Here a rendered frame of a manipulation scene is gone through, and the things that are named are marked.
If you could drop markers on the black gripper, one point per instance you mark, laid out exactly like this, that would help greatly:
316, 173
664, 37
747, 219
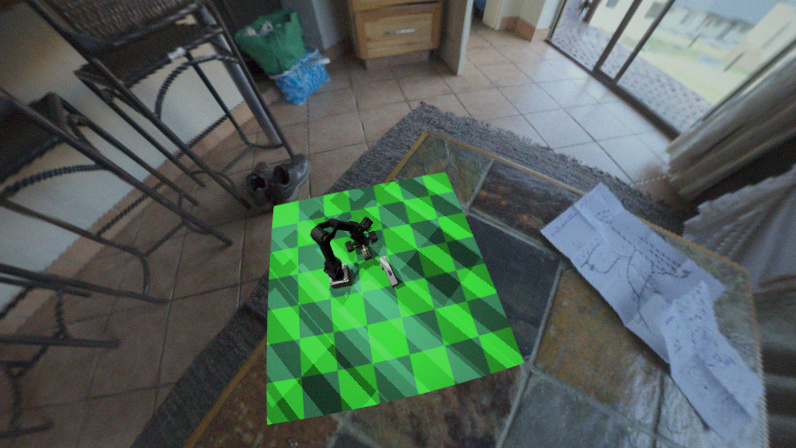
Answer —
364, 241

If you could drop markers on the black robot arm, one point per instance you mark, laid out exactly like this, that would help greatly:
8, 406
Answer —
333, 265

